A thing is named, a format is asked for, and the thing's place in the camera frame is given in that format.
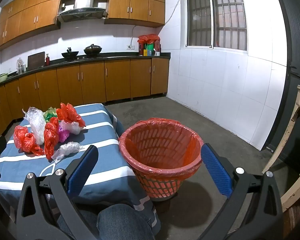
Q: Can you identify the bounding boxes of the twisted red plastic bag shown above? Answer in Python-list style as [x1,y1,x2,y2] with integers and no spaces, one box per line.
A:
[43,117,60,160]

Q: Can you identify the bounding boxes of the pink plastic bag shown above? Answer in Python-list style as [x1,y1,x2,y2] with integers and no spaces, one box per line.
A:
[58,126,68,142]

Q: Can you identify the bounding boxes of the wooden base cabinets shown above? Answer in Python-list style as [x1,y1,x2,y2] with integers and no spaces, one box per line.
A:
[0,57,170,138]

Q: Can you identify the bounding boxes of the blue striped tablecloth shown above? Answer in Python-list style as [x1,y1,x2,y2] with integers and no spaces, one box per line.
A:
[0,103,160,230]

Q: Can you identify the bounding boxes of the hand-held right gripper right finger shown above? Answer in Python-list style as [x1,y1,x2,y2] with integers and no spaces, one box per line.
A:
[197,143,283,240]

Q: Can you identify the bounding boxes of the black wok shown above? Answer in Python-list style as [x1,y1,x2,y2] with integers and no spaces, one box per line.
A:
[61,47,80,60]

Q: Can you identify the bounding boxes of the wooden wall cabinets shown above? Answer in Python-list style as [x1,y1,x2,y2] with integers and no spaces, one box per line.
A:
[0,0,166,52]

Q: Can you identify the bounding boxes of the large red plastic bag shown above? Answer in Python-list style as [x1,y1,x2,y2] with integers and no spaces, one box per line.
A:
[56,102,86,129]

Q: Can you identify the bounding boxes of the glass jar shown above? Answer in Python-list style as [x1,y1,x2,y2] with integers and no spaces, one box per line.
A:
[17,58,27,74]

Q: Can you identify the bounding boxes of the barred sliding window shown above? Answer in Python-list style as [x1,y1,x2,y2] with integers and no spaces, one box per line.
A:
[180,0,248,54]

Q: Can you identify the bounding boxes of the black pot with lid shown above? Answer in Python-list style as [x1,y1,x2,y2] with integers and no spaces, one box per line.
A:
[83,44,103,57]

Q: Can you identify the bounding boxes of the white power cable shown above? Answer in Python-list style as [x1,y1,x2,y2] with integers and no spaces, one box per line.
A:
[129,0,187,49]

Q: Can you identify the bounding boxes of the person's leg in jeans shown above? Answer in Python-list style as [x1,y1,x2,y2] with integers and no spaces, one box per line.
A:
[57,203,156,240]

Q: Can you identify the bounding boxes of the steel range hood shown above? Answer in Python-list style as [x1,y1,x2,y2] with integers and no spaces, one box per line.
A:
[56,0,108,23]

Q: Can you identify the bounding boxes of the dark grey door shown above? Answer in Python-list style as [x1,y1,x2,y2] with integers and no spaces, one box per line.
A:
[264,0,300,166]

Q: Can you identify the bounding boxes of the clear plastic bag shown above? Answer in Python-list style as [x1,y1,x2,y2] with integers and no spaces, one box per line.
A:
[22,107,47,145]

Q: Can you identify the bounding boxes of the black kitchen countertop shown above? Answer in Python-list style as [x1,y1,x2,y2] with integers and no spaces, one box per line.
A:
[0,52,171,88]

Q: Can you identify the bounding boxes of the dark cutting board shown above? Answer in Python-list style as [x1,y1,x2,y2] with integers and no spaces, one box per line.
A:
[27,51,46,71]

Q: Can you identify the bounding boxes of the small clear plastic wrap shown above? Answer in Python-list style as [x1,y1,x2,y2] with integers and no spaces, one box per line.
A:
[51,142,83,162]

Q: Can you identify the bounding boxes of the crumpled red shopping bag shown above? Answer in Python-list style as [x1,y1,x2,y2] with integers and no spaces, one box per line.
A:
[137,33,161,45]

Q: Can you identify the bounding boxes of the green plastic bag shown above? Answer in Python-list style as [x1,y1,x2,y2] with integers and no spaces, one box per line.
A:
[43,110,58,123]

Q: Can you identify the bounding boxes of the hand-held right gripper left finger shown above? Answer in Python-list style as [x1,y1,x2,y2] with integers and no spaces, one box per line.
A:
[16,144,99,240]

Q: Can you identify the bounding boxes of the plastic mesh waste basket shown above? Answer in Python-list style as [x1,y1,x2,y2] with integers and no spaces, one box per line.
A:
[119,117,203,202]

